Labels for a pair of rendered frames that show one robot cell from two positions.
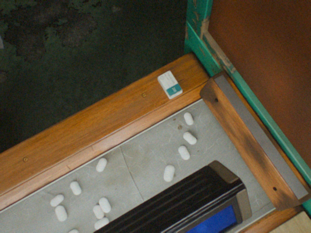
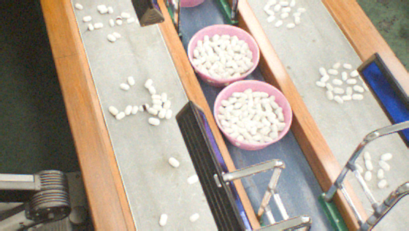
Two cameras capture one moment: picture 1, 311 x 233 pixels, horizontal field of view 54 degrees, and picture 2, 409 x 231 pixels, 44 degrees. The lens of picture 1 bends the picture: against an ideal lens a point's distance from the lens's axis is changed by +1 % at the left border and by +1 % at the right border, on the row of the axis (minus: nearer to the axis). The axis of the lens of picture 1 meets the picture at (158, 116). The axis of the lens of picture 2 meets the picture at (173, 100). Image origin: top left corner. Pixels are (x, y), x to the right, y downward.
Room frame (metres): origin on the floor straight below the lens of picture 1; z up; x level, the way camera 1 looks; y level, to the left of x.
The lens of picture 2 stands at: (-0.31, 1.58, 2.21)
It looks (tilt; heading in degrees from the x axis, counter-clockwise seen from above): 56 degrees down; 272
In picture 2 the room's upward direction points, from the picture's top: 1 degrees clockwise
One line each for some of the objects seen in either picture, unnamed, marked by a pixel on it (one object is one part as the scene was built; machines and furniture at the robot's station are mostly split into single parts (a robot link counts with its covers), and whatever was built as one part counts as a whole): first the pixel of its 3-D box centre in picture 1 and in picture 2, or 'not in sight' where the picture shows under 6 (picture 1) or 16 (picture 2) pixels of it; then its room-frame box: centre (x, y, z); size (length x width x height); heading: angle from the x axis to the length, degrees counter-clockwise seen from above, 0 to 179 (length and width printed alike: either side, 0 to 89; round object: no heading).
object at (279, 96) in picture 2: not in sight; (250, 118); (-0.54, 0.63, 0.72); 0.27 x 0.27 x 0.10
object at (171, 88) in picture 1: (170, 84); not in sight; (0.29, -0.04, 0.77); 0.06 x 0.04 x 0.02; 21
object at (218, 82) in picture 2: not in sight; (222, 58); (-0.45, 0.36, 0.72); 0.27 x 0.27 x 0.10
